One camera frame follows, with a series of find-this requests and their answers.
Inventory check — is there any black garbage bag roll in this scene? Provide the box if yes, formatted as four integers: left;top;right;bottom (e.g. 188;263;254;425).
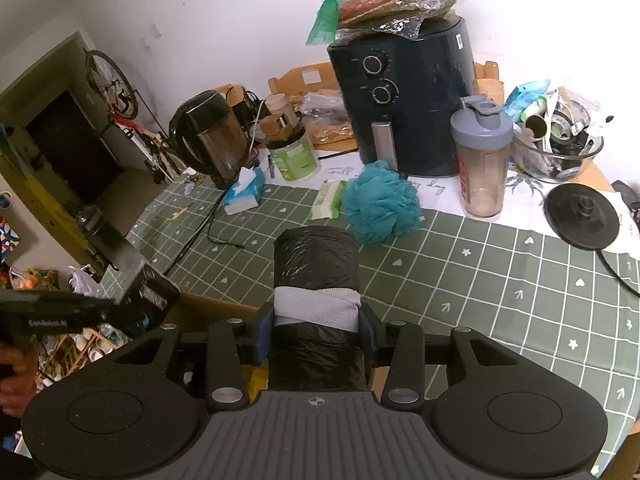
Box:
268;226;368;392

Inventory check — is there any small black box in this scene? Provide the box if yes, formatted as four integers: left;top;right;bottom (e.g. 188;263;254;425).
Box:
76;205;180;339

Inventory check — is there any person's left hand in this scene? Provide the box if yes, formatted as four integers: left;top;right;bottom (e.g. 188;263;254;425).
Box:
1;344;38;418

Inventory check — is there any blue tissue pack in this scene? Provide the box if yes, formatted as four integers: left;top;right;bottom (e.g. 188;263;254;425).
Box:
222;166;265;216

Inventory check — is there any green wet wipes pack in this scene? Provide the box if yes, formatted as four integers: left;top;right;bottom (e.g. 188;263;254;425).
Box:
307;180;346;220

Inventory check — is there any teal bath loofah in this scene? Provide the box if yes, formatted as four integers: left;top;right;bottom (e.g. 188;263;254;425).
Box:
341;160;421;246

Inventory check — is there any green tablecloth with grid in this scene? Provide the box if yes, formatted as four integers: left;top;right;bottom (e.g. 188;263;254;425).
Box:
126;174;639;474

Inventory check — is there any green lidded canister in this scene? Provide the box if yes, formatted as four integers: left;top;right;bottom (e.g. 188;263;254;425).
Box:
268;127;320;182

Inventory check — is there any black electric kettle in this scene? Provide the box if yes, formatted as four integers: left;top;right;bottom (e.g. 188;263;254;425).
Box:
169;90;248;188

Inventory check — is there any bicycle wheel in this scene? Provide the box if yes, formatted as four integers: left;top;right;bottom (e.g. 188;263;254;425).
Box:
85;50;139;120

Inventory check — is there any black kettle base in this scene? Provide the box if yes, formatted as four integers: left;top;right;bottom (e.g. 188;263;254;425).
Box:
544;183;620;252

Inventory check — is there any shaker bottle grey lid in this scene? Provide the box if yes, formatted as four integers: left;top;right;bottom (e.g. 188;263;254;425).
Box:
450;94;514;218

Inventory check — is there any black air fryer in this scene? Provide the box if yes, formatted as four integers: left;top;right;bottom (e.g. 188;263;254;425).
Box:
328;14;475;178

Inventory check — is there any glass bowl with clutter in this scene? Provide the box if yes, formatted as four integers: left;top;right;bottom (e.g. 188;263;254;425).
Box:
506;79;613;183

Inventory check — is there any bagged flatbread stack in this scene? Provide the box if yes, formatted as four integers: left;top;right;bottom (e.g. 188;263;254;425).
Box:
306;0;459;46

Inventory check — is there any black power cable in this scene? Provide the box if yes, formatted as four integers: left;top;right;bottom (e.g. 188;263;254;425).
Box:
162;188;246;276

